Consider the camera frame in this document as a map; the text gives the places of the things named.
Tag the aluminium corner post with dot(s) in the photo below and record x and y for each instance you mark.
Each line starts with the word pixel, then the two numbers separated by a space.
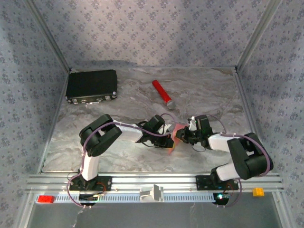
pixel 49 35
pixel 256 35

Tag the small circuit board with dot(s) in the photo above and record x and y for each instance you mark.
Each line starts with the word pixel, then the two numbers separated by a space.
pixel 221 197
pixel 89 197

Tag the white slotted strip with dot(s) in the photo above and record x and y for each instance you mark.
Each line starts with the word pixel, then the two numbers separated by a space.
pixel 123 197

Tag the pink paper sheet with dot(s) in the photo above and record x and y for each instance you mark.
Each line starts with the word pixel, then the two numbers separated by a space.
pixel 179 126

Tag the aluminium side rail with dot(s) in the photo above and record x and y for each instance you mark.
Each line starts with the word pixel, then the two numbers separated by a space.
pixel 54 121
pixel 247 107

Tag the grey metal bracket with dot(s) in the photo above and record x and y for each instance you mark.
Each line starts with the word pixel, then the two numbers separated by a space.
pixel 152 192

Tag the red toy brick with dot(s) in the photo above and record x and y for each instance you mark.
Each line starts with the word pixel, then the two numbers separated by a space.
pixel 46 199

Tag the black hard case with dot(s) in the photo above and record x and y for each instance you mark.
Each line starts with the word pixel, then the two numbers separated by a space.
pixel 91 83

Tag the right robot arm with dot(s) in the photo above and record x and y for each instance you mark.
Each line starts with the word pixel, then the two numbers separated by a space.
pixel 247 159

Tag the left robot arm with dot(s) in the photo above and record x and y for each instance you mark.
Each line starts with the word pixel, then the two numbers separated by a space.
pixel 91 166

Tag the yellow toy brick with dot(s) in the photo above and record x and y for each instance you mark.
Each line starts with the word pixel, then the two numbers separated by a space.
pixel 258 192

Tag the aluminium mounting rail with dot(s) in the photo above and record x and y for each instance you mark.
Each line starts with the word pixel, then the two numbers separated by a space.
pixel 152 179

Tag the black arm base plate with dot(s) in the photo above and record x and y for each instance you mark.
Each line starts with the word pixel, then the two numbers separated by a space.
pixel 105 183
pixel 203 183

